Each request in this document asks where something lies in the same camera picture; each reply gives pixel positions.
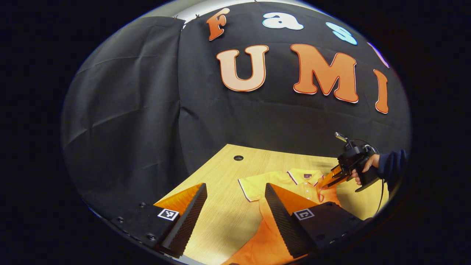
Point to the orange T-shirt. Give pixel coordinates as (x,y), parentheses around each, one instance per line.
(272,184)

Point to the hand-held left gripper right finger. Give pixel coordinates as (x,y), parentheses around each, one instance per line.
(281,221)

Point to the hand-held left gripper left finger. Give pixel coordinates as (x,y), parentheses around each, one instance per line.
(187,217)

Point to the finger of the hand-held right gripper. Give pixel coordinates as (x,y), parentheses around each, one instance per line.
(333,181)
(339,170)

